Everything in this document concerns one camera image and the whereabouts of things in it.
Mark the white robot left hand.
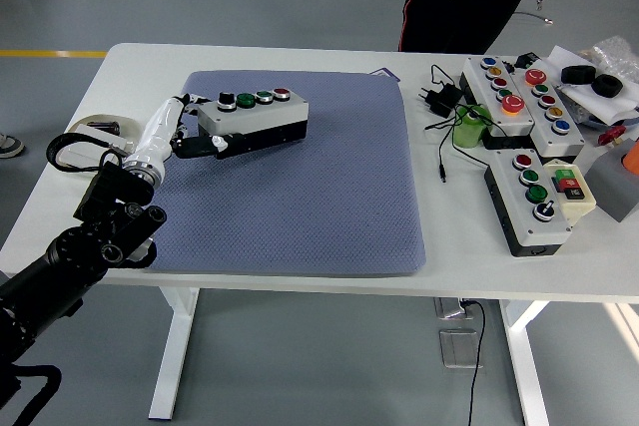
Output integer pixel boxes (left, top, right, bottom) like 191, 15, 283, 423
122, 93, 247, 171

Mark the four-button control box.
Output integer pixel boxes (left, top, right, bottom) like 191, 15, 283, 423
196, 87, 310, 158

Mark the five-button control box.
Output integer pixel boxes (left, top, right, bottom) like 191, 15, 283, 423
507, 62, 586, 161

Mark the four-button box with selector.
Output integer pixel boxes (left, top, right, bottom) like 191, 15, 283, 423
482, 149, 574, 258

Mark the dark shoe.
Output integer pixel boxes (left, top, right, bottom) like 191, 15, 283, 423
0, 132, 26, 159

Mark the black power adapter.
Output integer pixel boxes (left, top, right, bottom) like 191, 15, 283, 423
416, 84, 464, 119

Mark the grey-blue textured mat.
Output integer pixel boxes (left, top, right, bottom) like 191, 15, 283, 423
141, 70, 427, 277

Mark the green tape roll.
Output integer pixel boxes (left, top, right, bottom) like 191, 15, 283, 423
451, 103, 493, 151

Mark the clear bubble wrap bag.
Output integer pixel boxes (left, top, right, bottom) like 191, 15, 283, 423
581, 35, 639, 86

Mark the white table leg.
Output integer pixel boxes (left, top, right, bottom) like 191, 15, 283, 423
148, 285, 201, 421
498, 298, 639, 426

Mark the white paper sheet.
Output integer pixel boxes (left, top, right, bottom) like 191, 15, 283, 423
546, 45, 639, 127

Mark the red knob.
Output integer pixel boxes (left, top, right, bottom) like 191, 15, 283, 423
597, 126, 628, 147

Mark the orange cylinder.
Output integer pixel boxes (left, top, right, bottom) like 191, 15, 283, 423
620, 139, 639, 176

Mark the grey block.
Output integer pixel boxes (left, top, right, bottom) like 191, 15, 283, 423
582, 139, 639, 223

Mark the silver floor socket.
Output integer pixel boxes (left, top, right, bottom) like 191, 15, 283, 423
433, 297, 473, 320

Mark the grey floor outlet cover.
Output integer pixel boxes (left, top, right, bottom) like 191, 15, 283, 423
438, 328, 485, 370

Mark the white switch plate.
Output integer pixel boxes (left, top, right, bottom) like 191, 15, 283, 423
59, 126, 126, 169

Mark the five-button box with cord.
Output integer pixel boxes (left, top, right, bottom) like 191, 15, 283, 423
457, 55, 536, 152

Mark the black foam ring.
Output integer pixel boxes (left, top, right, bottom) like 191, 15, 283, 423
591, 74, 624, 100
560, 65, 598, 86

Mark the black adapter cord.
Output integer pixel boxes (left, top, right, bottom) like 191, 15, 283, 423
423, 64, 506, 185

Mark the beige red-green switch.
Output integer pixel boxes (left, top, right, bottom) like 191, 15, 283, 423
542, 159, 598, 220

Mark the black floor power cable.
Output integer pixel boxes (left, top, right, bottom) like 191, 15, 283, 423
461, 298, 486, 426

